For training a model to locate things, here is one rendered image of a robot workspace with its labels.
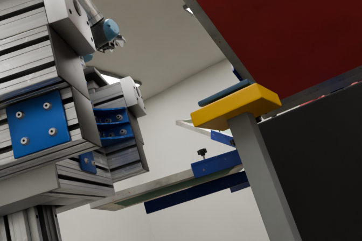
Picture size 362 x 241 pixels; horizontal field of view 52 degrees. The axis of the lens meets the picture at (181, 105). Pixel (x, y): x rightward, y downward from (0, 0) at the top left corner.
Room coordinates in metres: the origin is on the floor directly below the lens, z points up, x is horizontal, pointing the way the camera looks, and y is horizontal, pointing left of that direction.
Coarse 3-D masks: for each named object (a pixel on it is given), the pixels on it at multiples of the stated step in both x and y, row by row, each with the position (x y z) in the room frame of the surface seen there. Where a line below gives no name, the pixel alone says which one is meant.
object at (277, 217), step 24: (240, 96) 0.58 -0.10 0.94; (264, 96) 0.58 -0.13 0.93; (192, 120) 0.62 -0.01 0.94; (216, 120) 0.62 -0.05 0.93; (240, 120) 0.63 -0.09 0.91; (240, 144) 0.64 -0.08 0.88; (264, 144) 0.66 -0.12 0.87; (264, 168) 0.63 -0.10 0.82; (264, 192) 0.63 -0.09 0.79; (264, 216) 0.64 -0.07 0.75; (288, 216) 0.64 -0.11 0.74; (288, 240) 0.63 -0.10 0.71
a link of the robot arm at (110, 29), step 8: (80, 0) 1.18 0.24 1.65; (88, 0) 1.20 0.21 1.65; (88, 8) 1.20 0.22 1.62; (96, 8) 1.23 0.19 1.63; (88, 16) 1.22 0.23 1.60; (96, 16) 1.23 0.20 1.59; (96, 24) 1.24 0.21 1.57; (104, 24) 1.25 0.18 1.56; (112, 24) 1.27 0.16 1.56; (96, 32) 1.26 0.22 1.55; (104, 32) 1.26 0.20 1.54; (112, 32) 1.26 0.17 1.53; (96, 40) 1.29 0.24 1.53; (104, 40) 1.29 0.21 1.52
